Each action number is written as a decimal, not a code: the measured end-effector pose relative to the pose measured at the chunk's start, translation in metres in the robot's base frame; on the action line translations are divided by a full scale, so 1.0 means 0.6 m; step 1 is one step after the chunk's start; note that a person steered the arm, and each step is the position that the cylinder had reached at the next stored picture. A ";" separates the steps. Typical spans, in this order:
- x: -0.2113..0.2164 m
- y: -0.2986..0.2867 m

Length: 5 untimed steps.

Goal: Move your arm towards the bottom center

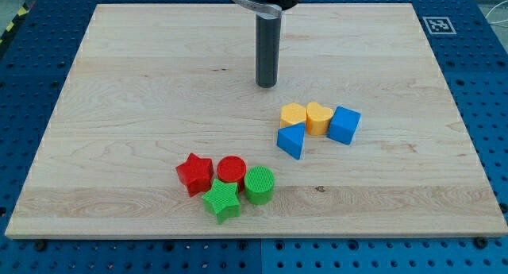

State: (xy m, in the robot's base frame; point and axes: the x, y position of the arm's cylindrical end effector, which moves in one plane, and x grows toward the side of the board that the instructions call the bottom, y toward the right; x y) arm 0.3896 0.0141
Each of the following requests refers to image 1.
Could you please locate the red star block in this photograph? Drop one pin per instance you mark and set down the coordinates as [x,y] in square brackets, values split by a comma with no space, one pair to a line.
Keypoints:
[196,174]

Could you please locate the blue triangle block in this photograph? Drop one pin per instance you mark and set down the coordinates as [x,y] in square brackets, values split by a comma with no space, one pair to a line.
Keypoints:
[291,139]

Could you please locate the green cylinder block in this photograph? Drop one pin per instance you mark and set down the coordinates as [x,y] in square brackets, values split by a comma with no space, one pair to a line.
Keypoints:
[259,182]

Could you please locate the red cylinder block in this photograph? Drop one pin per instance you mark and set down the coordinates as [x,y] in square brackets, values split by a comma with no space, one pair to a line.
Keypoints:
[232,169]

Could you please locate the yellow pentagon block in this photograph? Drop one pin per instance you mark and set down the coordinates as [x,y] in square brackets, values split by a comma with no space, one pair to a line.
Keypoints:
[292,114]

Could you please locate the yellow heart block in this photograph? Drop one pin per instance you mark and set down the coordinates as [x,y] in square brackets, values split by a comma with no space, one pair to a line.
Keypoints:
[318,118]

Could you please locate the yellow black hazard tape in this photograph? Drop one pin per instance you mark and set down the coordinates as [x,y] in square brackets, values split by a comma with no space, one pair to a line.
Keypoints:
[14,25]

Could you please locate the blue cube block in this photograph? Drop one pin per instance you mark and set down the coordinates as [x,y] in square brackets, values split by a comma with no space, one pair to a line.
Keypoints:
[343,124]

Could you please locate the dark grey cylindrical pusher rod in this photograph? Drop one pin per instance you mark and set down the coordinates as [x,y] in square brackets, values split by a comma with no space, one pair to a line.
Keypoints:
[267,51]

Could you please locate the wooden board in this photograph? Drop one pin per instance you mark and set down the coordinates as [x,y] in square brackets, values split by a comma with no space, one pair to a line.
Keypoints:
[152,83]

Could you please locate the green star block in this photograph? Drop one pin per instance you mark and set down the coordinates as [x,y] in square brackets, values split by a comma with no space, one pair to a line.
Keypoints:
[222,201]

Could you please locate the white fiducial marker tag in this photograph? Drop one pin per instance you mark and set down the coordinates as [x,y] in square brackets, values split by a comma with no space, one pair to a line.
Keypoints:
[438,25]

